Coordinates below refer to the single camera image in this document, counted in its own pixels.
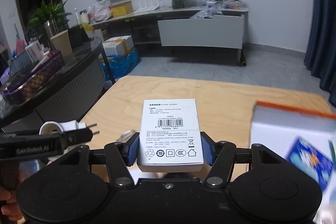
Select potted plant on table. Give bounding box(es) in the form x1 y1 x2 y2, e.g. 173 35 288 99
27 0 72 39

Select clutter of small boxes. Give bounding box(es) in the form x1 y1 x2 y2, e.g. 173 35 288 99
198 0 244 10

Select purple tray box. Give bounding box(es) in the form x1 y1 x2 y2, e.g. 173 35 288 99
1 50 65 105

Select plastic bags in drawer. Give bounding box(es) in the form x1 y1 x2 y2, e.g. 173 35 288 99
190 7 223 19

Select cardboard box on floor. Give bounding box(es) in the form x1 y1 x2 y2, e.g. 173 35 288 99
103 35 134 56

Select clear liquid refill bottle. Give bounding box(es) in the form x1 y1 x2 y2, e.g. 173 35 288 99
116 130 136 143

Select orange white cardboard box lid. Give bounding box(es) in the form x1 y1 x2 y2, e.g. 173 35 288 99
249 101 335 223

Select blue plastic bag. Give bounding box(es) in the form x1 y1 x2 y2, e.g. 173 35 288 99
107 49 140 80

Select white power adapter box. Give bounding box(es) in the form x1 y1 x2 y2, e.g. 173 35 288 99
137 99 204 173

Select black round side table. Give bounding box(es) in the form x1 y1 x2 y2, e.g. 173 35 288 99
1 39 108 132

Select tv stand cabinet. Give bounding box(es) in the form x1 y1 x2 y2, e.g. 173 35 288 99
92 6 248 66

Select white socket plug heater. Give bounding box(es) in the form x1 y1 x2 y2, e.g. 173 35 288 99
39 120 97 135

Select left hand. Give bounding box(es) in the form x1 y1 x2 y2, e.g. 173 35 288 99
1 161 25 223

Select white router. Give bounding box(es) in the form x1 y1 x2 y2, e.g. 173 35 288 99
134 0 160 14

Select pink plastic bag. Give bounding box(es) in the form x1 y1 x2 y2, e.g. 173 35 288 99
87 0 112 22

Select teal white product box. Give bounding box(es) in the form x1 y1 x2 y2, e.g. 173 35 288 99
328 137 336 164

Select blue curtain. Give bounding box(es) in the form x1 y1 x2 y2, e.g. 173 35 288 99
304 0 335 106

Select yellow box on stand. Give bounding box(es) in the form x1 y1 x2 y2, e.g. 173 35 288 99
110 1 133 18

